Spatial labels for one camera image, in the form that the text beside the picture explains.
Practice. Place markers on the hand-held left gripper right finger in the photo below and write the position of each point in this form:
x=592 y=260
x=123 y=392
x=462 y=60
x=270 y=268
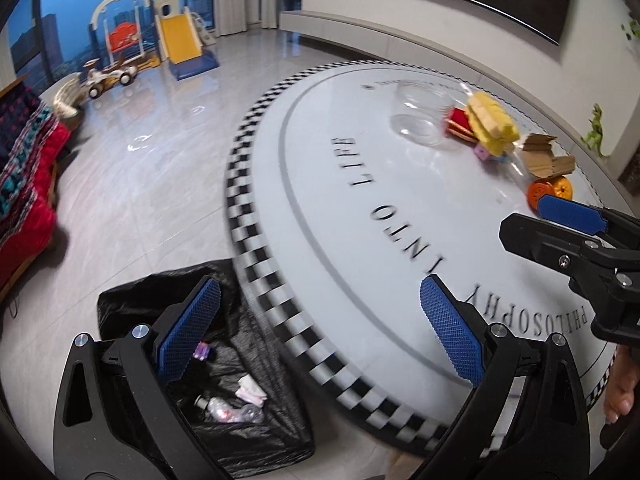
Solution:
x=450 y=330

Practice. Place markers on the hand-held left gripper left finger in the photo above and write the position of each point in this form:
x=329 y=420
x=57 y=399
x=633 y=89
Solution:
x=187 y=330

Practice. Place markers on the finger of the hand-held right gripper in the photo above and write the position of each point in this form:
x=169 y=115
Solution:
x=570 y=212
x=540 y=242

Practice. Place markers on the orange round plastic toy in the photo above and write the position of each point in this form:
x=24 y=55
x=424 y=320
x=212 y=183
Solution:
x=545 y=191

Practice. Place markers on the brown cardboard piece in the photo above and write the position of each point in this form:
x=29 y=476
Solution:
x=547 y=157

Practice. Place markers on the yellow foam sponge stack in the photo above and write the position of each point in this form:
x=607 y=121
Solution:
x=492 y=120

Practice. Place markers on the black plastic trash bag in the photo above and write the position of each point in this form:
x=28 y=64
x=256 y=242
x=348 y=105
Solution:
x=270 y=440

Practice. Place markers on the red table tennis paddle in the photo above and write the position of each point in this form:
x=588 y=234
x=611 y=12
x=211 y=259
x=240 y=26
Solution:
x=456 y=124

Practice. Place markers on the clear plastic cup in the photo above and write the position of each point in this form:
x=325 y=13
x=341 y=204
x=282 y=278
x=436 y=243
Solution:
x=415 y=127

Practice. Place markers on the person's right hand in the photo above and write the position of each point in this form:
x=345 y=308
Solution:
x=620 y=390

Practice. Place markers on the small purple wrapper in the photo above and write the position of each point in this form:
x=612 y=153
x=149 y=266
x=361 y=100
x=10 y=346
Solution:
x=204 y=352

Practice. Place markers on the green toy dinosaur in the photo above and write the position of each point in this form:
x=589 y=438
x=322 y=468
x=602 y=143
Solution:
x=595 y=132

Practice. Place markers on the crumpled white paper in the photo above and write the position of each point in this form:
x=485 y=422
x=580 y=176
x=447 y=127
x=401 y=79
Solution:
x=250 y=390

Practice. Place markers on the crushed clear plastic bottle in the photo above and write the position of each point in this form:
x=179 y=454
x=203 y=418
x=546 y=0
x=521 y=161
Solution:
x=225 y=409

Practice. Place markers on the small pink cube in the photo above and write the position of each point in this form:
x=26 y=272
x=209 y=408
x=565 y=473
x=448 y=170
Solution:
x=482 y=152

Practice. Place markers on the round white checkered-edge table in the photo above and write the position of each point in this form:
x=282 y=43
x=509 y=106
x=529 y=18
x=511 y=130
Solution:
x=350 y=260

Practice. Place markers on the sofa with patterned red blanket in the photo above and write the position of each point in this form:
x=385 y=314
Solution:
x=25 y=185

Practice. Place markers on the white woven basket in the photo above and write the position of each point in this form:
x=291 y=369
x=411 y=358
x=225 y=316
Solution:
x=67 y=100

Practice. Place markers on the white ride-on toy car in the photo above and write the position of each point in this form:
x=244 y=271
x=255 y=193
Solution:
x=107 y=77

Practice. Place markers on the yellow toy slide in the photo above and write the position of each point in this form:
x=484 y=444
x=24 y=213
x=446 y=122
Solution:
x=177 y=35

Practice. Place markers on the toy swing set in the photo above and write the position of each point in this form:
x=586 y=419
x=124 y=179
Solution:
x=125 y=35

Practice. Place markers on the large window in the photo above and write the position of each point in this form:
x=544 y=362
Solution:
x=65 y=5

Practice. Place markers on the green leaf wall sticker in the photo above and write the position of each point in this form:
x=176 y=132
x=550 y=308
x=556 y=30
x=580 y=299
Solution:
x=631 y=27

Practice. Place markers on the white low wall cabinet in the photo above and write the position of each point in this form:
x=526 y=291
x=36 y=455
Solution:
x=325 y=27

